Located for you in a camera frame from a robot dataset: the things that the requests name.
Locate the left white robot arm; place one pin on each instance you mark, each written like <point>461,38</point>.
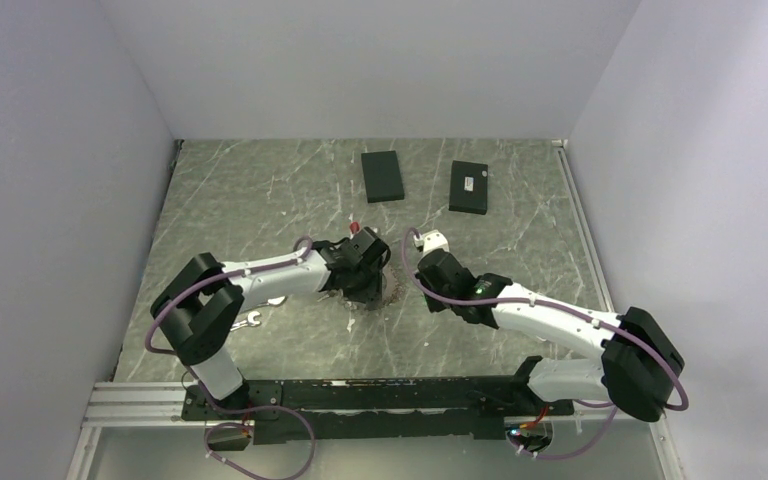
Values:
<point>197,310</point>

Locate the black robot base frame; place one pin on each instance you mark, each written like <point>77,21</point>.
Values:
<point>278,411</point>

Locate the plain black rectangular box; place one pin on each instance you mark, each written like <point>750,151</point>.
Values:
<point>382,176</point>

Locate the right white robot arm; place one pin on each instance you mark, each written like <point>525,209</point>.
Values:
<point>625,359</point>

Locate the lower silver wrench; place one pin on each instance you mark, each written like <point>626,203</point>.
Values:
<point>251,320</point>

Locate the black box with label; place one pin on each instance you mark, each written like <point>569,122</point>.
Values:
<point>468,191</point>

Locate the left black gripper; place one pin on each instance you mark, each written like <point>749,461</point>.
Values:
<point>373,293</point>

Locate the aluminium rail frame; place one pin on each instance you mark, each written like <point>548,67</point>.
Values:
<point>378,309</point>

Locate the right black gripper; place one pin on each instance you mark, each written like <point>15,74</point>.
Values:
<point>433,305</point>

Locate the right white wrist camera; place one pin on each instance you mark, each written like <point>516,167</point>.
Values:
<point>430,241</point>

